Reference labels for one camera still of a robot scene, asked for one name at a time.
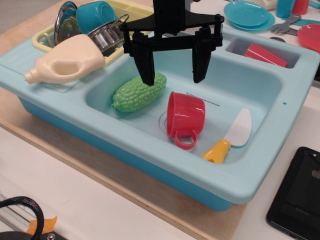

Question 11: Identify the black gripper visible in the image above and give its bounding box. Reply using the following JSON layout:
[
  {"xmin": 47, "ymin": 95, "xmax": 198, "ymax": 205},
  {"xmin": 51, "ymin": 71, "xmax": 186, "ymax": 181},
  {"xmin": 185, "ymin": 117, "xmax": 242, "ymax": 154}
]
[{"xmin": 120, "ymin": 0, "xmax": 224, "ymax": 86}]

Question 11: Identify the red toy cup with handle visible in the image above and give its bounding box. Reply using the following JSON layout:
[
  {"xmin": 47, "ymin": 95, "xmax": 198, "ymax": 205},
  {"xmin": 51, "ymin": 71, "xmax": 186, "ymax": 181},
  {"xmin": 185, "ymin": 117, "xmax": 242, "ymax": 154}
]
[{"xmin": 166, "ymin": 91, "xmax": 206, "ymax": 150}]

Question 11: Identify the teal toy cup in rack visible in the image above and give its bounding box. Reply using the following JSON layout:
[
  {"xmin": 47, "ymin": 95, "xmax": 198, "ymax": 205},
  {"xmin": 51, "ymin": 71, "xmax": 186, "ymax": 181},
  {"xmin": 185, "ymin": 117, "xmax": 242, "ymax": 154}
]
[{"xmin": 76, "ymin": 0, "xmax": 117, "ymax": 34}]

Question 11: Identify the grey toy faucet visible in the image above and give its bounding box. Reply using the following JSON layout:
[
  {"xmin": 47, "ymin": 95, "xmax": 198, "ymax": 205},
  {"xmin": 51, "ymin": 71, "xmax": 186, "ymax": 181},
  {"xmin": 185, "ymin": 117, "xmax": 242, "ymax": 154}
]
[{"xmin": 163, "ymin": 0, "xmax": 194, "ymax": 37}]

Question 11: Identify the green toy bitter gourd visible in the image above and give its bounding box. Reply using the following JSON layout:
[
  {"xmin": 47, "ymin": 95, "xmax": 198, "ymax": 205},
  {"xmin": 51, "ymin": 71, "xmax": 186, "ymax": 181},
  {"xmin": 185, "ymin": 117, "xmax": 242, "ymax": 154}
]
[{"xmin": 111, "ymin": 72, "xmax": 167, "ymax": 113}]

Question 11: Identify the steel pot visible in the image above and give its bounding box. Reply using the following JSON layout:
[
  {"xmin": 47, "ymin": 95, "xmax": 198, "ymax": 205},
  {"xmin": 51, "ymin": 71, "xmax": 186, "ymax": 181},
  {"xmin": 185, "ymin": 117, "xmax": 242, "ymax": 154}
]
[{"xmin": 87, "ymin": 14, "xmax": 130, "ymax": 57}]

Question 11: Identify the yellow dish rack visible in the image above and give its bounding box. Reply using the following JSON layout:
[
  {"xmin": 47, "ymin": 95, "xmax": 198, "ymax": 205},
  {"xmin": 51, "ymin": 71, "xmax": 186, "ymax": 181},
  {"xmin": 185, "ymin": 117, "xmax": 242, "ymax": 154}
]
[{"xmin": 31, "ymin": 0, "xmax": 154, "ymax": 68}]

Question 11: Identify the red tumbler in compartment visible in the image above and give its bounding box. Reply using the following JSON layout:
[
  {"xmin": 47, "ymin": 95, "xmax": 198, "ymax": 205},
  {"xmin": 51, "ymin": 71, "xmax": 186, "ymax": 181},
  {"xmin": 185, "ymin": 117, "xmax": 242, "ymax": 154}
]
[{"xmin": 244, "ymin": 43, "xmax": 288, "ymax": 68}]

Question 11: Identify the teal plate top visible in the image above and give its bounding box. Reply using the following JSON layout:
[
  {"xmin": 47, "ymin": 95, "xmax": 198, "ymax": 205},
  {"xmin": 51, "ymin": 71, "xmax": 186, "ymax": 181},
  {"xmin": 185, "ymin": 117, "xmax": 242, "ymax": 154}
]
[{"xmin": 223, "ymin": 1, "xmax": 269, "ymax": 27}]

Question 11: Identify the teal plate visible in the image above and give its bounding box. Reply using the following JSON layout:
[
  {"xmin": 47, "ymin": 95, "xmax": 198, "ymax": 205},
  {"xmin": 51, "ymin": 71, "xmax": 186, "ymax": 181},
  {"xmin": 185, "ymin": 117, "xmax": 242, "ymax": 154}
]
[
  {"xmin": 223, "ymin": 1, "xmax": 269, "ymax": 27},
  {"xmin": 230, "ymin": 12, "xmax": 276, "ymax": 32}
]

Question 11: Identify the cream toy detergent bottle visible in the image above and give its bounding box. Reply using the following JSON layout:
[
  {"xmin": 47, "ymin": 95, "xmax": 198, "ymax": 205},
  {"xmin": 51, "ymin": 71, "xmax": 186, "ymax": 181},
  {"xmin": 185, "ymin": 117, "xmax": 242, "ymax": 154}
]
[{"xmin": 24, "ymin": 34, "xmax": 105, "ymax": 84}]

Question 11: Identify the light blue toy sink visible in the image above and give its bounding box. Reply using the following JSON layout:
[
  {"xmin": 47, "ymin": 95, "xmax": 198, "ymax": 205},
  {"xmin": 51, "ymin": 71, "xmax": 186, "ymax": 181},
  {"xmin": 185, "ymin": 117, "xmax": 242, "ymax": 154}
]
[{"xmin": 0, "ymin": 27, "xmax": 320, "ymax": 211}]

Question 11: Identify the teal plate bottom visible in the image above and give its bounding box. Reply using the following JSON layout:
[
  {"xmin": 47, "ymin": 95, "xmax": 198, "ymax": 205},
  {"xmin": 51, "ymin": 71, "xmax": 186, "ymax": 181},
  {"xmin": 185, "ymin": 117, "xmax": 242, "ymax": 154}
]
[{"xmin": 230, "ymin": 12, "xmax": 276, "ymax": 32}]

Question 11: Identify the steel pot lid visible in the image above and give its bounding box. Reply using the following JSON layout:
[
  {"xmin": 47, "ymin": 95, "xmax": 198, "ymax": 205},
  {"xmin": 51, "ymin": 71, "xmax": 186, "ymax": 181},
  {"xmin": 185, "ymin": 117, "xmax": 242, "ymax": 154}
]
[{"xmin": 53, "ymin": 0, "xmax": 82, "ymax": 46}]

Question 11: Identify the grey toy fork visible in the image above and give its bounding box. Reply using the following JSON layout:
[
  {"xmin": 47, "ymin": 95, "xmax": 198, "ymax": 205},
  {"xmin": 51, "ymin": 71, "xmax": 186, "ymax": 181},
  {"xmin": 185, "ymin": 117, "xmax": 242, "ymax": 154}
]
[{"xmin": 271, "ymin": 14, "xmax": 302, "ymax": 36}]

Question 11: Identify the teal tumbler background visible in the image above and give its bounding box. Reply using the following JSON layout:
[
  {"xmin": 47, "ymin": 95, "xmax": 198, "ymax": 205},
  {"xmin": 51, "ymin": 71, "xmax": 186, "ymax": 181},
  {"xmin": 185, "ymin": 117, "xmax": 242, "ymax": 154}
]
[{"xmin": 275, "ymin": 0, "xmax": 295, "ymax": 18}]

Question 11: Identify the red tumbler background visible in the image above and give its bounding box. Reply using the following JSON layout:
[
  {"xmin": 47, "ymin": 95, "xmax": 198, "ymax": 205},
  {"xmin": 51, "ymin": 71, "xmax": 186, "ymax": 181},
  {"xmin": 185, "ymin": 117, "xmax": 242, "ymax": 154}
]
[{"xmin": 291, "ymin": 0, "xmax": 310, "ymax": 15}]

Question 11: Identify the red plate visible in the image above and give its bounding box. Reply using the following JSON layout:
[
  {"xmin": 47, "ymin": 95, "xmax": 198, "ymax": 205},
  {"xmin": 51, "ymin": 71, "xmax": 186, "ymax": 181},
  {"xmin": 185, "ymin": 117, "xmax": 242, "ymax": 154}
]
[{"xmin": 297, "ymin": 23, "xmax": 320, "ymax": 53}]

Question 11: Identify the wooden board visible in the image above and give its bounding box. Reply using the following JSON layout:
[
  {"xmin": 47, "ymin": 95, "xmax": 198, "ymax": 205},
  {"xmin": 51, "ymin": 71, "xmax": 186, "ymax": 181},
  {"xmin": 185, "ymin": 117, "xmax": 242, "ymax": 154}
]
[{"xmin": 0, "ymin": 0, "xmax": 247, "ymax": 240}]

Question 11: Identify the black smartphone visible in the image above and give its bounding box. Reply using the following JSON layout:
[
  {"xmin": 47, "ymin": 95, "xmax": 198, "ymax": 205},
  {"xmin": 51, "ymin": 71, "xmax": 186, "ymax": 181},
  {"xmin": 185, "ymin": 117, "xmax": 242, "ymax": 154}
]
[{"xmin": 266, "ymin": 146, "xmax": 320, "ymax": 240}]

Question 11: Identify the orange tape piece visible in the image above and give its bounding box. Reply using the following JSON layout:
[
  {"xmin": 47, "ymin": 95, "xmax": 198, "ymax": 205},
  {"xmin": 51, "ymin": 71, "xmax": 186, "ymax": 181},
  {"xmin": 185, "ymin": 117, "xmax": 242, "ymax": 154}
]
[{"xmin": 26, "ymin": 215, "xmax": 58, "ymax": 236}]

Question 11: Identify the toy knife yellow handle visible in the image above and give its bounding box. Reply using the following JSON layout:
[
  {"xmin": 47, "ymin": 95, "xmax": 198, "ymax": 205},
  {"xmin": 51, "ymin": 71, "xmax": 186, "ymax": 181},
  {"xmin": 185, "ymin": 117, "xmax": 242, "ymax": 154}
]
[{"xmin": 202, "ymin": 108, "xmax": 253, "ymax": 164}]

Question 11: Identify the black braided cable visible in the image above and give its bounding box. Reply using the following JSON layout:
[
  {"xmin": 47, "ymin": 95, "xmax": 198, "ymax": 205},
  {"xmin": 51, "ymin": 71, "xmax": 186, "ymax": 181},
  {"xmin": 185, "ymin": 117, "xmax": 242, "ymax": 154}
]
[{"xmin": 0, "ymin": 196, "xmax": 45, "ymax": 240}]

